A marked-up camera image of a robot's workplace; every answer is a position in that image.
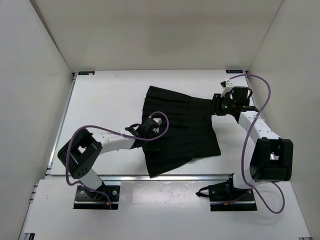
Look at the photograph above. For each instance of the aluminium rail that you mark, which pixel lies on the aluminium rail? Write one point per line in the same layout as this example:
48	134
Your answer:
176	177

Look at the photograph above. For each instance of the table label sticker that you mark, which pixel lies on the table label sticker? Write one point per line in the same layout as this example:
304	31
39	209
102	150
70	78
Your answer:
234	71
86	73

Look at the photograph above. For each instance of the black pleated skirt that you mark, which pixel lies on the black pleated skirt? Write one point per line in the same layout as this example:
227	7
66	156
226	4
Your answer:
189	130

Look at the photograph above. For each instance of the right table label sticker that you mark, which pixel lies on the right table label sticker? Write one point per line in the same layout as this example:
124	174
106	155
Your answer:
234	71

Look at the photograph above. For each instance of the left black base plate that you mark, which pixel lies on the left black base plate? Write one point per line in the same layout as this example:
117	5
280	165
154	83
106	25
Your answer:
86	200

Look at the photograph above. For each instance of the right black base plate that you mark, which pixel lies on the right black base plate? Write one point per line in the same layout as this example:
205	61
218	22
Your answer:
224	197

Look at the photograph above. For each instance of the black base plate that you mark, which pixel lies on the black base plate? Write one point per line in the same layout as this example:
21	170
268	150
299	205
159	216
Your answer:
86	200
224	197

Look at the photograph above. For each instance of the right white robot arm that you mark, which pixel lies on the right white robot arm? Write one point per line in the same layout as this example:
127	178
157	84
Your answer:
272	157

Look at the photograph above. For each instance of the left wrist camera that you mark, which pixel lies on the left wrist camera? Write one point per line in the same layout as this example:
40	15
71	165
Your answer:
156	123

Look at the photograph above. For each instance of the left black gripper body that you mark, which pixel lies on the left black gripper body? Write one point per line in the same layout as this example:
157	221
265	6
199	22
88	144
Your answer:
145	144

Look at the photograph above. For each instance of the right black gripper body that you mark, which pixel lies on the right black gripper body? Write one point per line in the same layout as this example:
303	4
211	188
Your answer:
223	106

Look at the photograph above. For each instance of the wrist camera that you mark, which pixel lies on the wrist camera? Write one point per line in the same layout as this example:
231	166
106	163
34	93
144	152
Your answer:
227	87
156	123

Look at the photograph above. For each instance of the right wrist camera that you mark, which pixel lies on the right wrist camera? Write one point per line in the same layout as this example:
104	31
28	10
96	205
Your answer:
227	87

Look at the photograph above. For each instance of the left table label sticker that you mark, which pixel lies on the left table label sticker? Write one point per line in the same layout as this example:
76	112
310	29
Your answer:
86	73

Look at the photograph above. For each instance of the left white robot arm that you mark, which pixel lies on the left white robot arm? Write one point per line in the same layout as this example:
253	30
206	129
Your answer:
79	154

